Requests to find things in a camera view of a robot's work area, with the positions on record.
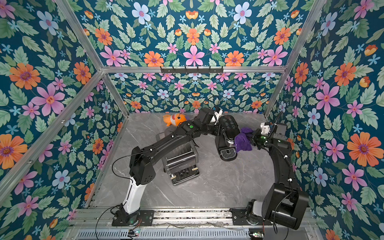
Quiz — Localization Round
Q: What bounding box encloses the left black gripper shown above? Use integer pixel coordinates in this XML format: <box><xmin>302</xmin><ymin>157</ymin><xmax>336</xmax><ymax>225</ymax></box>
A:
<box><xmin>198</xmin><ymin>122</ymin><xmax>229</xmax><ymax>137</ymax></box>

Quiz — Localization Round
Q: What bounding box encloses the black capsule coffee machine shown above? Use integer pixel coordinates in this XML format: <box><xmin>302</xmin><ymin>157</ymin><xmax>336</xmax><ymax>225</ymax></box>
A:
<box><xmin>215</xmin><ymin>115</ymin><xmax>240</xmax><ymax>162</ymax></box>

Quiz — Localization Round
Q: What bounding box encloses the purple cleaning cloth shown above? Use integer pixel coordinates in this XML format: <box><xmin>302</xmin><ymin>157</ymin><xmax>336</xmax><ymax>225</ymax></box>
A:
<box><xmin>235</xmin><ymin>127</ymin><xmax>253</xmax><ymax>153</ymax></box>

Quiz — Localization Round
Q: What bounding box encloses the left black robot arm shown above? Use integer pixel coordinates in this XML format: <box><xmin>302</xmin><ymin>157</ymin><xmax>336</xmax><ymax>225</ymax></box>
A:
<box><xmin>113</xmin><ymin>107</ymin><xmax>223</xmax><ymax>226</ymax></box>

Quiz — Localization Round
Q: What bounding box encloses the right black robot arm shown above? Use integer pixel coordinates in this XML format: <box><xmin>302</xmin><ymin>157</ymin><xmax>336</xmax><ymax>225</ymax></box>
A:
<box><xmin>250</xmin><ymin>122</ymin><xmax>309</xmax><ymax>230</ymax></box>

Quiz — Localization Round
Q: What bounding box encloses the orange plush fish toy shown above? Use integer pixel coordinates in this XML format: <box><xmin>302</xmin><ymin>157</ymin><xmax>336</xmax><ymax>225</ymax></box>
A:
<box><xmin>163</xmin><ymin>113</ymin><xmax>187</xmax><ymax>127</ymax></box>

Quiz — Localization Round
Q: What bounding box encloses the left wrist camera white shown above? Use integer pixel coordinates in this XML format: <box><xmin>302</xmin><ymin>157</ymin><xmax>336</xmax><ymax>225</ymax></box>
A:
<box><xmin>211</xmin><ymin>107</ymin><xmax>223</xmax><ymax>124</ymax></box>

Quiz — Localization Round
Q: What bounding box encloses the black hook rail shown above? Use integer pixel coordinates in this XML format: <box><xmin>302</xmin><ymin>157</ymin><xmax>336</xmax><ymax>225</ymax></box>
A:
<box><xmin>160</xmin><ymin>67</ymin><xmax>224</xmax><ymax>74</ymax></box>

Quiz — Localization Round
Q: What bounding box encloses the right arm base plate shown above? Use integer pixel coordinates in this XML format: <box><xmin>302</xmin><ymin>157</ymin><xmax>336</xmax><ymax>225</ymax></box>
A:
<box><xmin>230</xmin><ymin>208</ymin><xmax>272</xmax><ymax>227</ymax></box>

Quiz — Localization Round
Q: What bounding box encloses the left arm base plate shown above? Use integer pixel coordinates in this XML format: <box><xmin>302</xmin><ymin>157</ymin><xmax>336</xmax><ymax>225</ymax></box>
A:
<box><xmin>112</xmin><ymin>210</ymin><xmax>155</xmax><ymax>227</ymax></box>

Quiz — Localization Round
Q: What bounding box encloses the aluminium front rail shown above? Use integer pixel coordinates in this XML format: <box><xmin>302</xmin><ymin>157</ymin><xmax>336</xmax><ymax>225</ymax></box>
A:
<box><xmin>70</xmin><ymin>206</ymin><xmax>319</xmax><ymax>230</ymax></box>

